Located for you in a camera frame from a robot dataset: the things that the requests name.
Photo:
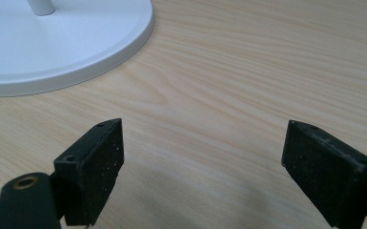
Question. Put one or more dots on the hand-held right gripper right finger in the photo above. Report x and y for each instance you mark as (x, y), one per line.
(327, 178)

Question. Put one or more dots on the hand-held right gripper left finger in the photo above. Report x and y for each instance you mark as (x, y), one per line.
(92, 171)

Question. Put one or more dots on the white round lamp base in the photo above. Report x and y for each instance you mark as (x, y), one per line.
(60, 47)

